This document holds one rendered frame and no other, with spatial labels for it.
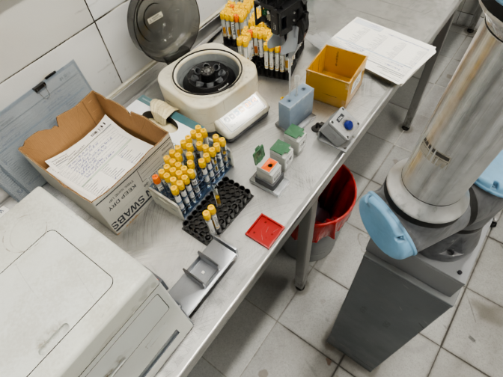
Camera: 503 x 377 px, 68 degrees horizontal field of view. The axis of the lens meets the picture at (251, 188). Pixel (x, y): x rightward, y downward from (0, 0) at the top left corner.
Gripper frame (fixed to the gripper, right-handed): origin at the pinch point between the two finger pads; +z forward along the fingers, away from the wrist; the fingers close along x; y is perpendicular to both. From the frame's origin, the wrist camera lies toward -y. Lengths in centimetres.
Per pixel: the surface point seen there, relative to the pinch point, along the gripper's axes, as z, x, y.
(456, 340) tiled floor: 113, 76, -18
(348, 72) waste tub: 22.6, 0.6, -27.0
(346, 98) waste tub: 20.7, 7.7, -15.6
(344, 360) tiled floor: 113, 48, 19
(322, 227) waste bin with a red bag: 70, 15, -2
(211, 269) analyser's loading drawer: 21, 17, 45
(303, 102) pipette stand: 17.0, 1.9, -3.6
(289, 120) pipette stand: 19.5, 1.8, 2.0
